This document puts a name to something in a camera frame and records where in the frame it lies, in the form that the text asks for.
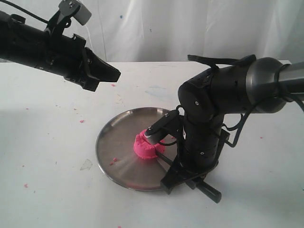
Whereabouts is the round steel plate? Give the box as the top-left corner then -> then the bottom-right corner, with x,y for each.
95,106 -> 220,191

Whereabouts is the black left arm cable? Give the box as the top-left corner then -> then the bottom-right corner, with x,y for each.
1,0 -> 49,24

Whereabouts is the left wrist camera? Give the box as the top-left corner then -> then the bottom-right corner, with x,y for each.
45,0 -> 92,37

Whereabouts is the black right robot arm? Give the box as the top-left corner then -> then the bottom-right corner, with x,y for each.
161,57 -> 304,193

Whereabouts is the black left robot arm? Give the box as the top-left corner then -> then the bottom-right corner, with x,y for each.
0,12 -> 121,92

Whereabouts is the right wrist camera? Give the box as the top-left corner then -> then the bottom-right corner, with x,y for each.
144,110 -> 183,145

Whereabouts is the white backdrop curtain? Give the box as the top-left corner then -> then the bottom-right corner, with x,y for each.
0,0 -> 304,64

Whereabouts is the black serrated knife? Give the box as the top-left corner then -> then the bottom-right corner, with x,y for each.
156,152 -> 222,203

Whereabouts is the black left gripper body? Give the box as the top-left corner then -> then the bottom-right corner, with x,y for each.
46,34 -> 87,86

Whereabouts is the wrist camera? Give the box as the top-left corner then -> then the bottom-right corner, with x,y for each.
45,0 -> 92,37
144,110 -> 183,145

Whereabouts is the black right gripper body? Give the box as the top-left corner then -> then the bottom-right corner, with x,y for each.
180,116 -> 224,172

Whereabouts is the pink dough piece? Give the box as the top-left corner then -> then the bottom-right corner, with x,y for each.
133,130 -> 165,160

